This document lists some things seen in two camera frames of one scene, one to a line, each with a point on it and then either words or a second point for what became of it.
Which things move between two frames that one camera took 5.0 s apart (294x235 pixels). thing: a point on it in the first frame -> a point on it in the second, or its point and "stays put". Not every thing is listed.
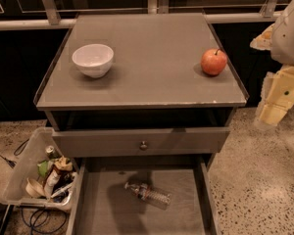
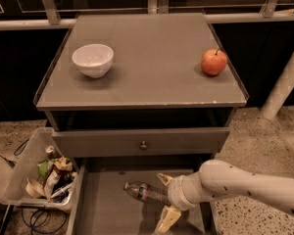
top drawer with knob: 137,141 stays put
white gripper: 289,38 -> 176,193
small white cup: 34,188 stays put
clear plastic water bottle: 149,195 stays put
